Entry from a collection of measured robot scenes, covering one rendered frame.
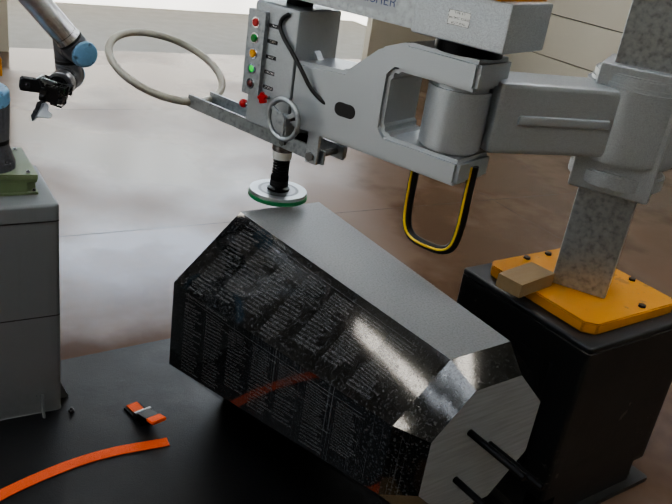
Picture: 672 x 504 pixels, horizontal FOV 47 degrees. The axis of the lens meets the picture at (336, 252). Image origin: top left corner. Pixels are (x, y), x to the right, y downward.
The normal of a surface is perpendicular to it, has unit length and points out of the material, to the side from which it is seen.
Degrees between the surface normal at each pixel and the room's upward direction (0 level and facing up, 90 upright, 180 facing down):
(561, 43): 90
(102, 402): 0
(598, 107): 90
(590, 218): 90
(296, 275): 45
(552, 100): 90
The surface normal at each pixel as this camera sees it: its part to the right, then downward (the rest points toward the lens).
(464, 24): -0.62, 0.24
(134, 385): 0.14, -0.90
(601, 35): -0.86, 0.10
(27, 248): 0.50, 0.43
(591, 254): -0.44, 0.32
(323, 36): 0.77, 0.37
